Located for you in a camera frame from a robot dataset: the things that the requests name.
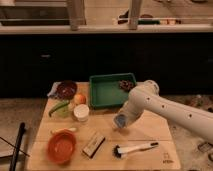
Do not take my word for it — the orange round fruit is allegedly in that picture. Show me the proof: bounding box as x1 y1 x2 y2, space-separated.
74 94 86 105

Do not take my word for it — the wooden block eraser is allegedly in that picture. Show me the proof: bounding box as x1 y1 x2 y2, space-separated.
83 132 105 158

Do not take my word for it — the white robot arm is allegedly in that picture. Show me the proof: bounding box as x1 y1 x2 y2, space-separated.
118 80 213 144

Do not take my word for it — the black pole on left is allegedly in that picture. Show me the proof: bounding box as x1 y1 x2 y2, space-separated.
9 122 25 171

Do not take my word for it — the green vegetable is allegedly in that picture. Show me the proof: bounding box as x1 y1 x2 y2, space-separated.
48 100 69 117

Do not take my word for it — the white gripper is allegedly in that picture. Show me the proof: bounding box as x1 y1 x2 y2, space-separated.
120 109 142 127

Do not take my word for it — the dark brown bowl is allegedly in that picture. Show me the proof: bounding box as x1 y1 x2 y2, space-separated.
56 80 77 99

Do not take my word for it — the red orange bowl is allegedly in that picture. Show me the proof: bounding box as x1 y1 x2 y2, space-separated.
46 130 76 164

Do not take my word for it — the grey cloth under bowl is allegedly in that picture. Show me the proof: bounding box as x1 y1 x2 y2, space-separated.
47 82 59 98

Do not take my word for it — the green plastic tray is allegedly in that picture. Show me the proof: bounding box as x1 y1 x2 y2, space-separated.
89 73 137 109

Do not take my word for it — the blue sponge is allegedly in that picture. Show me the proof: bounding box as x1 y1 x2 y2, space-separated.
114 114 128 128

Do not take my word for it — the white lidded jar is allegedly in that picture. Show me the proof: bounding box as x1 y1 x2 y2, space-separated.
74 104 89 122

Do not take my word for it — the white handled dish brush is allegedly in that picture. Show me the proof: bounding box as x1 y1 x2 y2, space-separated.
113 142 159 158

